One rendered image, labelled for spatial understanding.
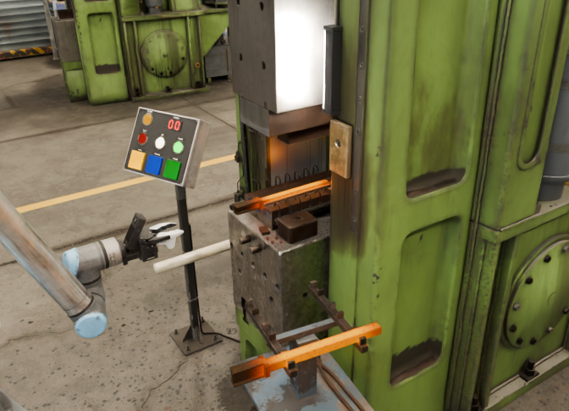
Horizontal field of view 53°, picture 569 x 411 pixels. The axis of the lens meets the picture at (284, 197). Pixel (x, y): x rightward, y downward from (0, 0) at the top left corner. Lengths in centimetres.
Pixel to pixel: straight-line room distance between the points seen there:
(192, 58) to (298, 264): 522
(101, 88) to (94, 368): 444
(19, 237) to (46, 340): 164
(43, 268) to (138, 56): 529
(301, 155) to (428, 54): 79
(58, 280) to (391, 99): 105
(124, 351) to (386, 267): 160
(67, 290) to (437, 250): 125
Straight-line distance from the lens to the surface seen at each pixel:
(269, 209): 204
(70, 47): 707
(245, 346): 253
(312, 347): 153
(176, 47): 693
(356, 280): 197
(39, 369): 309
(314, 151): 239
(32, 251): 168
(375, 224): 180
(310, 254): 202
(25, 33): 989
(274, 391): 181
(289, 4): 179
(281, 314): 208
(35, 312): 348
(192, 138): 235
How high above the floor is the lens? 194
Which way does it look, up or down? 26 degrees down
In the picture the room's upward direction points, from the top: 1 degrees counter-clockwise
